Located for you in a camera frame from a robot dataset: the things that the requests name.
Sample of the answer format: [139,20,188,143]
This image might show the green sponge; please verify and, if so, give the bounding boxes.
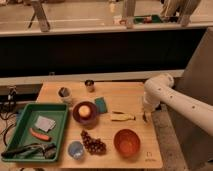
[95,97,107,114]

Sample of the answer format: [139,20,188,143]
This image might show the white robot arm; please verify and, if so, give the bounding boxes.
[142,73,213,136]

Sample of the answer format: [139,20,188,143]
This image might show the red bowl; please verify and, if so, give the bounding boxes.
[113,129,141,157]

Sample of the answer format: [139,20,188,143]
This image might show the black tongs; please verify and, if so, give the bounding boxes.
[1,143,56,159]

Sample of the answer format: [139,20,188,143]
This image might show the bunch of dark grapes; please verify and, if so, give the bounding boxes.
[81,130,106,155]

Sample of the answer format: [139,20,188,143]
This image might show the orange carrot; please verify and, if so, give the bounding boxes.
[29,128,51,141]

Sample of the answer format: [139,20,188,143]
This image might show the small metal can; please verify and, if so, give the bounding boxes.
[85,80,95,92]

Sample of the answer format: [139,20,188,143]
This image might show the light blue cup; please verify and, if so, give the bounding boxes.
[68,141,84,160]

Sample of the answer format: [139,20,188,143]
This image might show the green plastic tray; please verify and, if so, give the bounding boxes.
[1,103,68,163]

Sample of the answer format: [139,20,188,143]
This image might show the grey folded cloth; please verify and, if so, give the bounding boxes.
[35,116,56,132]

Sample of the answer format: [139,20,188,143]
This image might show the yellow round fruit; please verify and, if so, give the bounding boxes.
[78,105,91,118]

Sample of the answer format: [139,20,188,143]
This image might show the white cup with dark contents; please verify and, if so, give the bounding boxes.
[58,87,72,104]

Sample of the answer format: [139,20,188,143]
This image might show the black cables bundle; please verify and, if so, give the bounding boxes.
[0,85,18,148]

